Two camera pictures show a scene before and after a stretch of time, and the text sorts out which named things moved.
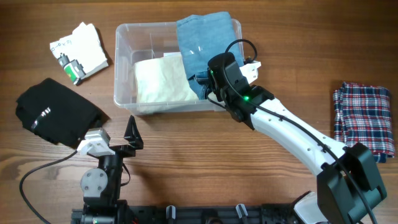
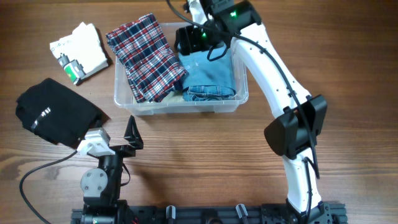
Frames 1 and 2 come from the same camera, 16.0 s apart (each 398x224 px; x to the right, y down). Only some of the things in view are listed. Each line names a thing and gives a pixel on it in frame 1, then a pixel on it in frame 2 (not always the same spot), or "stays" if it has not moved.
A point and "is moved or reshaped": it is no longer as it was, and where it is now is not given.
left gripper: (135, 140) stays
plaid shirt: (362, 114) -> (152, 67)
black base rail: (240, 214) stays
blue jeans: (203, 35) is moved or reshaped
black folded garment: (55, 111) stays
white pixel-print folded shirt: (79, 53) stays
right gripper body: (220, 91) -> (196, 38)
